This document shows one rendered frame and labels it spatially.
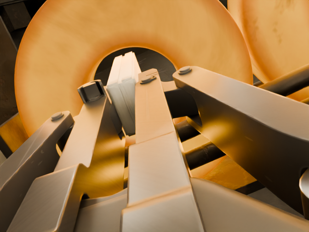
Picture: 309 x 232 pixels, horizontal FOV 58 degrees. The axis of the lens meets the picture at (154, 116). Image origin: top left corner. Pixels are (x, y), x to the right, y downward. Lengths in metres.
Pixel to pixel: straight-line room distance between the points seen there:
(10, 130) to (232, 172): 0.15
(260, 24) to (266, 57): 0.02
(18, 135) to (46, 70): 0.05
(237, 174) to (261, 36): 0.09
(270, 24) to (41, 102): 0.15
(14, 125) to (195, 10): 0.13
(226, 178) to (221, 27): 0.10
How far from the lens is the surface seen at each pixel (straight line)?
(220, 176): 0.21
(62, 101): 0.19
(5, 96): 0.41
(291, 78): 0.18
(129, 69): 0.15
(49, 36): 0.18
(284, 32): 0.19
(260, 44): 0.19
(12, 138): 0.19
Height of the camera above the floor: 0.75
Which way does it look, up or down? 18 degrees down
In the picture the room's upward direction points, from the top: 20 degrees counter-clockwise
